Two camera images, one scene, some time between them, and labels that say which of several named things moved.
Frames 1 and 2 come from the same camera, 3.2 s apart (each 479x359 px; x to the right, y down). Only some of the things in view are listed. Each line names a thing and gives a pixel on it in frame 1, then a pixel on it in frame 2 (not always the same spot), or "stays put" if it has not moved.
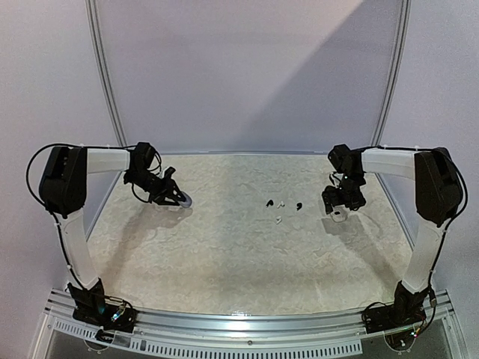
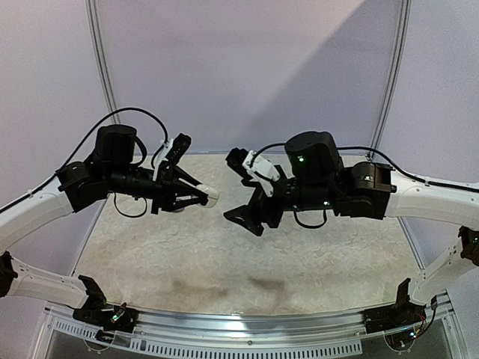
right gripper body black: [334, 200] to [264, 202]
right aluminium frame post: [403, 16] stays put
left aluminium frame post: [99, 56] stays put
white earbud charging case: [338, 215] to [212, 195]
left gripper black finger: [168, 200] to [201, 200]
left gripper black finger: [177, 192] to [184, 179]
